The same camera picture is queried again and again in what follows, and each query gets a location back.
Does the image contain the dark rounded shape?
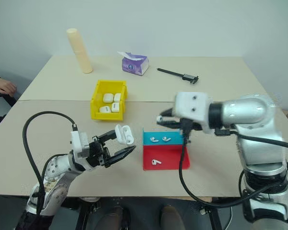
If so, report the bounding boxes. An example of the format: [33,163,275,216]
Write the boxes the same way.
[159,205,187,230]
[100,203,131,230]

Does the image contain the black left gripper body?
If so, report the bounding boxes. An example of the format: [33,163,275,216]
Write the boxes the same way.
[85,135,112,168]

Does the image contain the blue plastic tray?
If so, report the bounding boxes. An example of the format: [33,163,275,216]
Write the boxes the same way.
[142,127,186,147]

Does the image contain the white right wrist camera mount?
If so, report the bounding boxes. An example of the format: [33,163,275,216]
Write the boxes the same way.
[174,91,213,134]

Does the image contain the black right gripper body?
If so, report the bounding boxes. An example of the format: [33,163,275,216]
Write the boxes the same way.
[170,115,204,131]

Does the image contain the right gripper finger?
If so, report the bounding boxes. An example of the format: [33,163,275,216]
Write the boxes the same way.
[157,120,181,129]
[159,107,176,118]

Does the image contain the red plastic tray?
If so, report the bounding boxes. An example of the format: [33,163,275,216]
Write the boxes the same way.
[142,144,191,171]

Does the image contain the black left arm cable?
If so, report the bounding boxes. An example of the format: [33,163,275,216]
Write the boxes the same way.
[22,111,78,216]

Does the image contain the purple tissue pack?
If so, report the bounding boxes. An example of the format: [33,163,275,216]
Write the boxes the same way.
[117,51,150,77]

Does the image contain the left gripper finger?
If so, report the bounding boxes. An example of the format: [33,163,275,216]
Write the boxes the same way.
[108,145,137,167]
[98,129,118,145]

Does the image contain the short black right wrist cable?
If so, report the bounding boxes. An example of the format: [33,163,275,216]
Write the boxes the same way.
[214,128,288,151]

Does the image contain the bystander's bare hand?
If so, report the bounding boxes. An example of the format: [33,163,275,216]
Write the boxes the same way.
[0,77,17,95]

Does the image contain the thin white cable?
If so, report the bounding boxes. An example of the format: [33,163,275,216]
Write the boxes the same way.
[226,206,234,225]

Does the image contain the long black right arm cable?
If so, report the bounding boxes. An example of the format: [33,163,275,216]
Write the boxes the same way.
[178,118,288,208]

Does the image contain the cream cylindrical tube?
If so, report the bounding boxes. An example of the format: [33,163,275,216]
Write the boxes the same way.
[66,28,95,74]

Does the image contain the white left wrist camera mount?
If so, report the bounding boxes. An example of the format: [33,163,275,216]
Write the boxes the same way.
[70,130,90,159]

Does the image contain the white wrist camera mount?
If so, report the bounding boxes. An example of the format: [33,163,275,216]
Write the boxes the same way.
[70,130,90,159]
[174,91,213,134]

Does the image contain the yellow plastic bin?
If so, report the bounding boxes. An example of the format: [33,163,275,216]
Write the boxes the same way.
[90,80,129,121]

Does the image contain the bystander's dark clothing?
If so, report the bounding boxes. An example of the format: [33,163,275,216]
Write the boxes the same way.
[0,70,18,136]

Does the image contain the black caliper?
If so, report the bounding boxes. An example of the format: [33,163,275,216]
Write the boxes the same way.
[156,68,200,85]

